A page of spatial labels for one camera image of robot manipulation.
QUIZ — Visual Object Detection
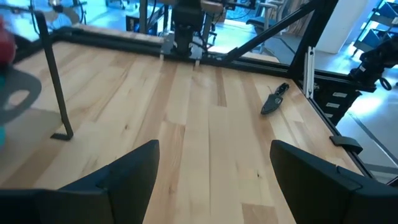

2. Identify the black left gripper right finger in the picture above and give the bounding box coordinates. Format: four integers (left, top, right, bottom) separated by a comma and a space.
269, 139, 398, 224

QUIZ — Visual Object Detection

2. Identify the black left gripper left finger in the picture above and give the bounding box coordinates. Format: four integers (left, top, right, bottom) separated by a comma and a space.
0, 139, 160, 224

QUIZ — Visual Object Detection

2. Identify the red round fruit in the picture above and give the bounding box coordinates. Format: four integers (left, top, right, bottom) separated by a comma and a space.
0, 17, 17, 68

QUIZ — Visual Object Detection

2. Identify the black table edge clamp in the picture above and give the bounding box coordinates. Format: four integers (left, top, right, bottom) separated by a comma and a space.
328, 134, 364, 156

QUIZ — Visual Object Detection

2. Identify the black labelled box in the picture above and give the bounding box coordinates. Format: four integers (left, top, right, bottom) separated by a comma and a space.
312, 76, 363, 127

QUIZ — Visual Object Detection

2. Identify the black knife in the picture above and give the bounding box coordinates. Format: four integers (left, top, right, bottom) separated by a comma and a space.
260, 82, 290, 115

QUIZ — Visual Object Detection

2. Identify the wooden riser board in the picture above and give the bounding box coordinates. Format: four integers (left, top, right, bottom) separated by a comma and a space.
0, 43, 68, 187

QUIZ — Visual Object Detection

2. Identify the blue collapsible bowl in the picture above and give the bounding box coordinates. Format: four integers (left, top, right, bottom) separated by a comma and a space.
0, 17, 43, 150

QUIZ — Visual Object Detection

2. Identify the shelf with blue bins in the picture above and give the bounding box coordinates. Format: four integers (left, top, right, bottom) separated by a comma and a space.
353, 0, 398, 54

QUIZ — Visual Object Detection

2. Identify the white frame bracket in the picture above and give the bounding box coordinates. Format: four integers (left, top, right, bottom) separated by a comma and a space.
303, 45, 317, 100

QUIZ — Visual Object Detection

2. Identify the black device with cable loop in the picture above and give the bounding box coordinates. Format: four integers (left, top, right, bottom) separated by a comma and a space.
348, 36, 398, 93

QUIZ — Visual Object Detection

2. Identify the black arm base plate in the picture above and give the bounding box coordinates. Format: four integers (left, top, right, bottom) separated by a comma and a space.
159, 32, 215, 63

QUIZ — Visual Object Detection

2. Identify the round wire fan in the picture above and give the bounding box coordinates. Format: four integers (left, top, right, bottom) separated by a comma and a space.
29, 0, 90, 27

